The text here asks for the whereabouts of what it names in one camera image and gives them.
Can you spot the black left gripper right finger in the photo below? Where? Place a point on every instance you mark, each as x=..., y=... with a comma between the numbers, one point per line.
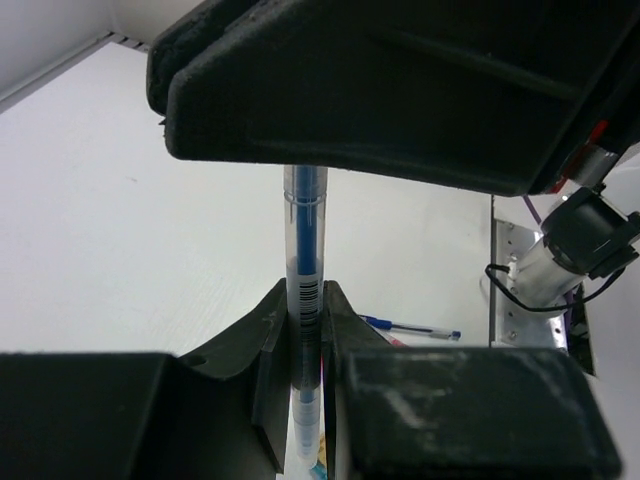
x=455, y=412

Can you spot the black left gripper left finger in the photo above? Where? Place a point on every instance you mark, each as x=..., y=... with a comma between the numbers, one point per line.
x=219, y=412

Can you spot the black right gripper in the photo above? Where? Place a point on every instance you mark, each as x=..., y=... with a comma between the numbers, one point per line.
x=607, y=123

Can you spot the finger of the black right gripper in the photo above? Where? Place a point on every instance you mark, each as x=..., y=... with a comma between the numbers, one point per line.
x=468, y=94

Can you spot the teal blue pen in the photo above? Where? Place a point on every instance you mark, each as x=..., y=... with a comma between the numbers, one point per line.
x=318, y=472

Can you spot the clear blue gel pen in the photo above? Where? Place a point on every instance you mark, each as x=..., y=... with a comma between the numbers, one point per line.
x=305, y=192

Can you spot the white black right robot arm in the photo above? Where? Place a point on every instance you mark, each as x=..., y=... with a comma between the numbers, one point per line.
x=575, y=250

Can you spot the red pen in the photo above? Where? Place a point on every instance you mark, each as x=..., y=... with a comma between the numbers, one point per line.
x=394, y=341

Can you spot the blue ballpoint pen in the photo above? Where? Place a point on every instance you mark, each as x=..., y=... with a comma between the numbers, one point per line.
x=432, y=332

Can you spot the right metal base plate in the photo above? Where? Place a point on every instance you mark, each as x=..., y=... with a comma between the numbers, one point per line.
x=533, y=312

